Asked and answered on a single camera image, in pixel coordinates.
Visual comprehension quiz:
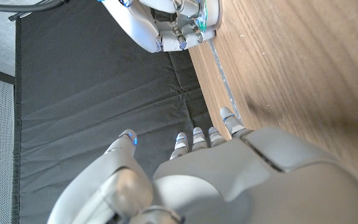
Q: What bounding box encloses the black floor mat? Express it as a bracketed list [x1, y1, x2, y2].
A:
[11, 0, 229, 224]

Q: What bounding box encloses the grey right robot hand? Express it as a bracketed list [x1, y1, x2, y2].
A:
[99, 0, 222, 53]

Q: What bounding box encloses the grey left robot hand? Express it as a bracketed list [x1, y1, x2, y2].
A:
[47, 106, 358, 224]

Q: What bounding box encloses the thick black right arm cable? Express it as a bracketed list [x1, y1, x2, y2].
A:
[0, 0, 70, 13]

